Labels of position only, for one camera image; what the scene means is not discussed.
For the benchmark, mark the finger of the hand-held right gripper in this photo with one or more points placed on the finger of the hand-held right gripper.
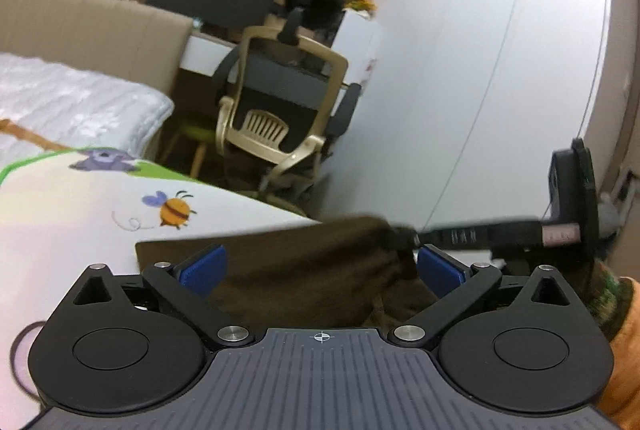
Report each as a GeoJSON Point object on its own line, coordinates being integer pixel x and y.
{"type": "Point", "coordinates": [475, 234]}

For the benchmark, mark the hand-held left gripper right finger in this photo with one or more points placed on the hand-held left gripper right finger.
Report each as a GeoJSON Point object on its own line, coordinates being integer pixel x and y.
{"type": "Point", "coordinates": [442, 272]}

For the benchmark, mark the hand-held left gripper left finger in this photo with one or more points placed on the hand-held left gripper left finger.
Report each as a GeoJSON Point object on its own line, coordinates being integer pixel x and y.
{"type": "Point", "coordinates": [202, 272]}

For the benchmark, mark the dark brown ribbed garment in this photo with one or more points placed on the dark brown ribbed garment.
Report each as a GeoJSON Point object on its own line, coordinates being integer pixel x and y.
{"type": "Point", "coordinates": [300, 275]}

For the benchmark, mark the person's right forearm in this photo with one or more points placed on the person's right forearm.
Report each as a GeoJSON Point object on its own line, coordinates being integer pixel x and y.
{"type": "Point", "coordinates": [625, 360]}

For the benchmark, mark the printed giraffe blanket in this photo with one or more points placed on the printed giraffe blanket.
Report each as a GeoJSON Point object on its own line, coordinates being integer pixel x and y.
{"type": "Point", "coordinates": [75, 235]}

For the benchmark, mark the green stool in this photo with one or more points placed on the green stool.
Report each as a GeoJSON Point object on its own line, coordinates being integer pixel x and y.
{"type": "Point", "coordinates": [192, 133]}

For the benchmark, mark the beige mesh office chair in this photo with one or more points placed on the beige mesh office chair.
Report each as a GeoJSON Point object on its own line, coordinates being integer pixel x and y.
{"type": "Point", "coordinates": [280, 80]}

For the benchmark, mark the tall white box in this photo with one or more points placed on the tall white box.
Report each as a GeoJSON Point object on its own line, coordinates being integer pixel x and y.
{"type": "Point", "coordinates": [357, 55]}

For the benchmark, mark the white desk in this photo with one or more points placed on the white desk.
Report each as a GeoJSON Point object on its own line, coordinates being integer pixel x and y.
{"type": "Point", "coordinates": [205, 53]}

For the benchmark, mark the orange flower bunch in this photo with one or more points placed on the orange flower bunch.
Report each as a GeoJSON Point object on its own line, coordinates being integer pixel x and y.
{"type": "Point", "coordinates": [361, 4]}

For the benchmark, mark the beige padded headboard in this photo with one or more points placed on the beige padded headboard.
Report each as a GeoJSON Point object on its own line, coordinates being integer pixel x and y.
{"type": "Point", "coordinates": [100, 30]}

